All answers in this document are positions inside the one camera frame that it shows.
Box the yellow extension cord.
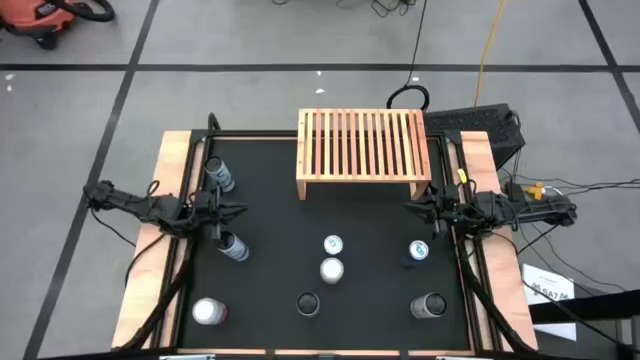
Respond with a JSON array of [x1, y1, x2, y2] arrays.
[[473, 0, 509, 107]]

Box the white blue slim can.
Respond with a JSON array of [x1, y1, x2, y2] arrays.
[[215, 230, 251, 263], [203, 155, 237, 194]]

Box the white pink can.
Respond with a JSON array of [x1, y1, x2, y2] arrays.
[[319, 257, 346, 286], [191, 297, 230, 327]]

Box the black beam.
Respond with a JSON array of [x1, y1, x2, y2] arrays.
[[528, 288, 640, 326]]

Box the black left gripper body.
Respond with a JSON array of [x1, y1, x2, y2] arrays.
[[192, 191, 225, 227]]

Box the orange shop vacuum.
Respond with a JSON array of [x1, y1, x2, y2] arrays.
[[0, 0, 77, 51]]

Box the black vacuum hose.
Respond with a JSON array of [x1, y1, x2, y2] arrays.
[[49, 0, 116, 24]]

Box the teal slim can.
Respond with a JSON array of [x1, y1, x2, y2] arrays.
[[322, 234, 345, 256], [408, 239, 431, 262]]

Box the white paper sign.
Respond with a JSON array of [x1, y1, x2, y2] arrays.
[[521, 263, 577, 342]]

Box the wooden slatted shelf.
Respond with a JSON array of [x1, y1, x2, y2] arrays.
[[295, 108, 433, 202]]

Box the wooden table edge board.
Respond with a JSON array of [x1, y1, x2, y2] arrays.
[[449, 130, 540, 351], [110, 130, 207, 350]]

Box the black computer case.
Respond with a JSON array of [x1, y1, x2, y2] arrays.
[[423, 103, 527, 171]]

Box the black table frame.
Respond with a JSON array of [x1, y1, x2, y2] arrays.
[[149, 112, 506, 354]]

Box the black coiled cable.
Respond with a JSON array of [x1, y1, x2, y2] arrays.
[[385, 0, 431, 112]]

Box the black braided cable sleeve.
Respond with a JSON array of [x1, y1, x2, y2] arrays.
[[457, 237, 531, 353], [119, 234, 194, 351]]

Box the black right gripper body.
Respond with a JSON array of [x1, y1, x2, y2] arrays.
[[432, 185, 462, 234]]

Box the grey can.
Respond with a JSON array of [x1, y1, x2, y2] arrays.
[[409, 292, 448, 320]]

